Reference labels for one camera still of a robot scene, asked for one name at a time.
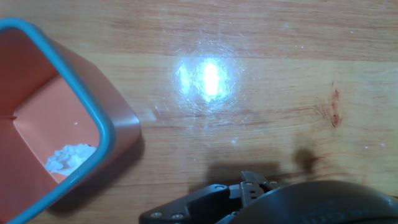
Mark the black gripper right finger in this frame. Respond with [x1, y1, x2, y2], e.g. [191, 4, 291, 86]
[239, 170, 285, 206]

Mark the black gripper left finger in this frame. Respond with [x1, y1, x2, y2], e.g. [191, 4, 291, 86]
[139, 184, 243, 224]

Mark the white paper ball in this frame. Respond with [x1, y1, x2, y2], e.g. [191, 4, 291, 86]
[44, 143, 98, 177]

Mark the orange trash can grey rim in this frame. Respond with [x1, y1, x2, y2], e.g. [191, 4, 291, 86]
[0, 17, 142, 224]

